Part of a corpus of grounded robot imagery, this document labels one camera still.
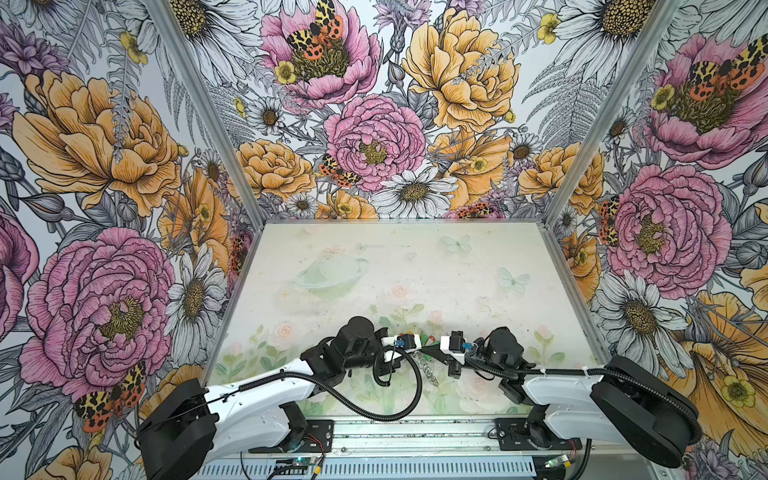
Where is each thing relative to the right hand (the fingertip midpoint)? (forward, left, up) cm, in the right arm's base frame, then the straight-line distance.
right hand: (423, 354), depth 76 cm
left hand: (+2, +3, -1) cm, 4 cm away
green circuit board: (-20, +29, -11) cm, 37 cm away
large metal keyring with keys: (-1, 0, -2) cm, 2 cm away
